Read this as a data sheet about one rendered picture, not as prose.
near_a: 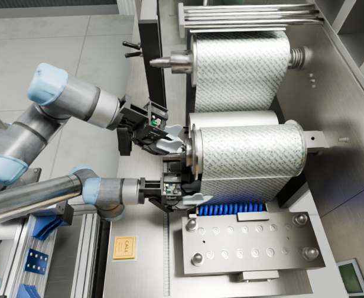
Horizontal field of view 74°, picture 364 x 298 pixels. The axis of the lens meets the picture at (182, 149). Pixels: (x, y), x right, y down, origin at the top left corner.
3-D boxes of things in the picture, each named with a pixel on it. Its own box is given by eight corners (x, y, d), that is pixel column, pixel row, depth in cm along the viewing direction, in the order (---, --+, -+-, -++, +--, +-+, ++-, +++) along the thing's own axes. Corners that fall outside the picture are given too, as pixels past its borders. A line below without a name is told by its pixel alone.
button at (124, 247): (116, 237, 85) (114, 236, 83) (136, 237, 85) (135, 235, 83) (114, 259, 81) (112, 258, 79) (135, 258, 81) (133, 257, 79)
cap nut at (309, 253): (299, 248, 71) (306, 244, 67) (312, 247, 71) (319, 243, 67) (304, 261, 69) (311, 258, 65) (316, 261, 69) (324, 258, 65)
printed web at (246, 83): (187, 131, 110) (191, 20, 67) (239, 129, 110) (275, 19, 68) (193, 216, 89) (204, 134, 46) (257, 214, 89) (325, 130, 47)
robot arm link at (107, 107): (82, 128, 50) (88, 99, 55) (103, 136, 53) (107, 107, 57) (97, 108, 45) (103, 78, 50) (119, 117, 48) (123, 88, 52)
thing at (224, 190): (197, 203, 78) (201, 178, 63) (269, 200, 79) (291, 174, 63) (197, 204, 78) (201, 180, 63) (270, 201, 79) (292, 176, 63)
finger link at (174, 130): (195, 137, 62) (166, 125, 57) (181, 147, 66) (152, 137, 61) (194, 127, 64) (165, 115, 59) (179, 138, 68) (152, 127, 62)
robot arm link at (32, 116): (10, 129, 53) (15, 113, 45) (44, 94, 59) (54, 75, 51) (43, 150, 57) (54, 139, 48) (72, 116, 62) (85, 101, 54)
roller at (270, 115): (188, 128, 84) (189, 104, 74) (261, 126, 85) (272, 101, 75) (190, 158, 78) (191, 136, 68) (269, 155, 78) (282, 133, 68)
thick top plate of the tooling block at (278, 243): (181, 222, 81) (181, 216, 76) (299, 217, 82) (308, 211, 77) (184, 276, 72) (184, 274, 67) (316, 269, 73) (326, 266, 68)
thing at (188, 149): (187, 172, 62) (185, 155, 68) (194, 172, 62) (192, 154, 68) (186, 148, 58) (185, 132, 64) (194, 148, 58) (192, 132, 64)
